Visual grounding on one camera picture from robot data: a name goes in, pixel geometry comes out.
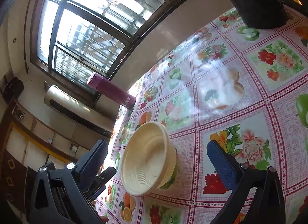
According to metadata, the large barred window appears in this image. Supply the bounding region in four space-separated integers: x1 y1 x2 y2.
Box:
30 0 217 95

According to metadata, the large yellow plastic bowl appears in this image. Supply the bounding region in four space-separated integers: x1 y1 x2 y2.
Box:
120 121 177 196

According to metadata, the white tower air conditioner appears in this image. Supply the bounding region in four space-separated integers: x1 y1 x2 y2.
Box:
44 85 114 138

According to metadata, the magenta thermos bottle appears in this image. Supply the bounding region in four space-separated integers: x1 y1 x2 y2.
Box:
87 72 136 109

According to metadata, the floral fruit tablecloth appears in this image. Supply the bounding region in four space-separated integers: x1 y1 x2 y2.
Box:
95 7 307 223

